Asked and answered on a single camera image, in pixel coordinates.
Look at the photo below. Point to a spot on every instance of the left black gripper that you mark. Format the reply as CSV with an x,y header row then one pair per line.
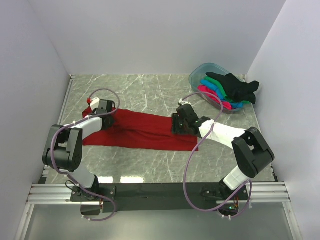
x,y
112,122

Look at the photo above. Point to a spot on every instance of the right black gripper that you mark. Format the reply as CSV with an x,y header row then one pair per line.
x,y
176,119

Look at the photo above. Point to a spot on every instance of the red t shirt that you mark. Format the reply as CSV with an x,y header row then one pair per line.
x,y
136,130

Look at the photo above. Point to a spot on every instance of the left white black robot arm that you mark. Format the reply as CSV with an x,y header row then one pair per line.
x,y
63,150

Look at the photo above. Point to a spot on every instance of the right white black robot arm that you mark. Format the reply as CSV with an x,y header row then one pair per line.
x,y
252,153

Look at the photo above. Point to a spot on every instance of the pink t shirt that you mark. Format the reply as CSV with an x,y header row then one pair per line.
x,y
215,96

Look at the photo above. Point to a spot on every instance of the blue t shirt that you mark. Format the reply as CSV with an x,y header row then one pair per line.
x,y
236,106

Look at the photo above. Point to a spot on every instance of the green t shirt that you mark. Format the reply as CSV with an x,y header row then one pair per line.
x,y
215,83

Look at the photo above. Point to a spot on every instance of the clear plastic bin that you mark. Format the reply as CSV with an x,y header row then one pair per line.
x,y
200,73

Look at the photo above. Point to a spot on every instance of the black t shirt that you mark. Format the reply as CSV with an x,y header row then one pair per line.
x,y
235,89

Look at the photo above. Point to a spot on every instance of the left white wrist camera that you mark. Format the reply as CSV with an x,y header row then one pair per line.
x,y
93,103

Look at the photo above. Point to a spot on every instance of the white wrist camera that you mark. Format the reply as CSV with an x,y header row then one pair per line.
x,y
183,102
93,103

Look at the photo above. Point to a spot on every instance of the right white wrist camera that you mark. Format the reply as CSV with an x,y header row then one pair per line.
x,y
183,102

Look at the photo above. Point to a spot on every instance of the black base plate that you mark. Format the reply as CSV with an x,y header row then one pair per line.
x,y
150,196

